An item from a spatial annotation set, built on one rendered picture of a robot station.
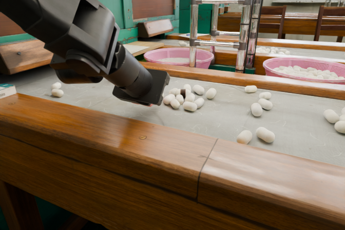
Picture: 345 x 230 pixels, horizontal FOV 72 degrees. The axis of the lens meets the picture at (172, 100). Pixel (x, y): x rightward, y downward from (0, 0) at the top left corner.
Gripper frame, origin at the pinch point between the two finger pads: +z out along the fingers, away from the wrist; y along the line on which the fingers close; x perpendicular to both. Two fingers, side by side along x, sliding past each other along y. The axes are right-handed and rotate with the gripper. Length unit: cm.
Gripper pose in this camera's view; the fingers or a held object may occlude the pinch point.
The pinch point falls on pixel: (156, 98)
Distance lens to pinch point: 53.1
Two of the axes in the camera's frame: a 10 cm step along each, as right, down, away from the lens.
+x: -2.7, 9.4, -2.2
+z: 3.1, 3.1, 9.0
